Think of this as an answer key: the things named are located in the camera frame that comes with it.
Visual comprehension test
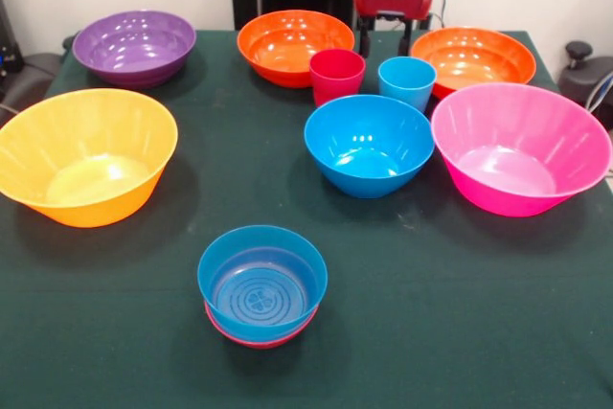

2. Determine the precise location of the large yellow-orange plastic bowl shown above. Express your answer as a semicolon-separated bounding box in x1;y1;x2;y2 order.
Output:
0;87;179;229

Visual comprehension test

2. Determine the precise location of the opaque blue plastic bowl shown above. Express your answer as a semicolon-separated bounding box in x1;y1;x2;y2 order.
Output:
304;94;436;199

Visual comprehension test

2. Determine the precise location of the blue plastic cup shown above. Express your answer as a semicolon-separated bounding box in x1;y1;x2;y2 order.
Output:
376;56;438;114

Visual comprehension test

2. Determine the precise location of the dark green tablecloth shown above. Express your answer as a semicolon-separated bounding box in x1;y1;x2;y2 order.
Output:
0;28;613;409

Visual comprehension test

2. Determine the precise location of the orange plastic bowl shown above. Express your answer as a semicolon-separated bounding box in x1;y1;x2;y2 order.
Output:
409;26;536;100
237;9;356;89

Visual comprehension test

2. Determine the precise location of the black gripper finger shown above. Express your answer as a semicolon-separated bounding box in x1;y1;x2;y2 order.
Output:
358;16;373;59
397;19;414;57

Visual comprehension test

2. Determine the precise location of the black round equipment with knob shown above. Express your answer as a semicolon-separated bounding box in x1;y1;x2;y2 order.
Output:
557;40;613;132

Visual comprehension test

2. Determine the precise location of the large pink plastic bowl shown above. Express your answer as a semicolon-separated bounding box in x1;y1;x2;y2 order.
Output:
430;82;613;217

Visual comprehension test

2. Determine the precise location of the red plastic cup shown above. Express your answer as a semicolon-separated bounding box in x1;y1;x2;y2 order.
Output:
308;48;367;108

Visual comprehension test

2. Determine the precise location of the small red plastic bowl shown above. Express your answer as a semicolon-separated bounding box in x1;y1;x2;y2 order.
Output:
204;301;320;351

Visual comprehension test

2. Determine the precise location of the small translucent blue bowl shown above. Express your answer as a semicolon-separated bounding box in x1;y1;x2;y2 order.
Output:
196;224;329;343

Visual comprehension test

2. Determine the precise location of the purple plastic bowl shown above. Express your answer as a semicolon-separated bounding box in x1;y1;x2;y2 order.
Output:
71;10;197;90

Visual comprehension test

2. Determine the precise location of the black equipment box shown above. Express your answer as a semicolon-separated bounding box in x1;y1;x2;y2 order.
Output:
0;0;25;99

